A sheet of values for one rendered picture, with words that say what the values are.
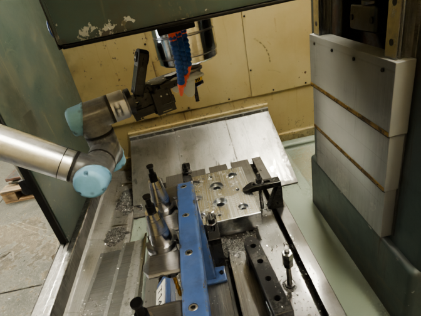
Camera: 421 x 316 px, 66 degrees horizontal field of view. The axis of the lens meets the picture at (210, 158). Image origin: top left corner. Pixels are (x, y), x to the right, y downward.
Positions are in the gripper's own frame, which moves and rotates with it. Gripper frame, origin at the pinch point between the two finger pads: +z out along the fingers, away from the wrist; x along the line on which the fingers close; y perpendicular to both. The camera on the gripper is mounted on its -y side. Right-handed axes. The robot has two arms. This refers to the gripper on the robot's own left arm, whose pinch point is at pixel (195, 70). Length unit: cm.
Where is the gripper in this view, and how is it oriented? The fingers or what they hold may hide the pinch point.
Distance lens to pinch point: 90.7
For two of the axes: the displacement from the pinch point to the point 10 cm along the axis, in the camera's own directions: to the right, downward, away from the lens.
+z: 9.0, -3.8, 2.2
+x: 3.7, 3.9, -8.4
